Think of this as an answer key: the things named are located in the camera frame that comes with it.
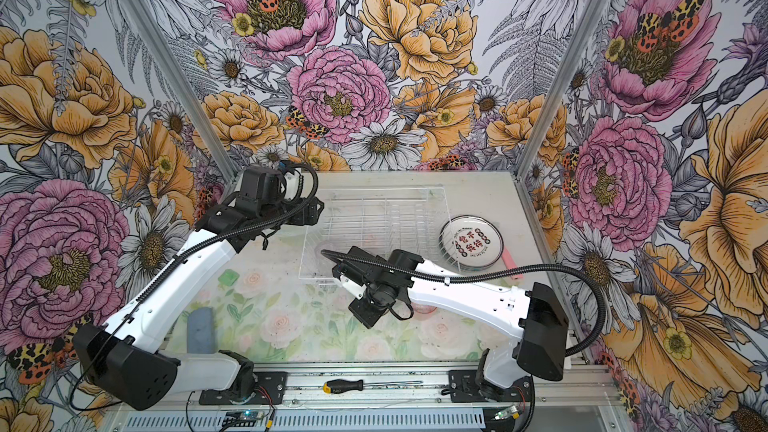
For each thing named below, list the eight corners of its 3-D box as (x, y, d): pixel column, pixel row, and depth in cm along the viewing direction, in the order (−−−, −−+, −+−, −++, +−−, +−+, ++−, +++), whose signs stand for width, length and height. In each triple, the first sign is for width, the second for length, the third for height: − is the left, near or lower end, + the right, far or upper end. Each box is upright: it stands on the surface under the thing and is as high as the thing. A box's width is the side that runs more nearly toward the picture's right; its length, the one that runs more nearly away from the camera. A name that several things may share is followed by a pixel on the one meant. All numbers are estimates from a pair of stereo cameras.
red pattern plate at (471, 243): (441, 270, 96) (443, 264, 93) (436, 222, 108) (437, 215, 105) (506, 270, 96) (510, 264, 93) (493, 222, 108) (496, 215, 105)
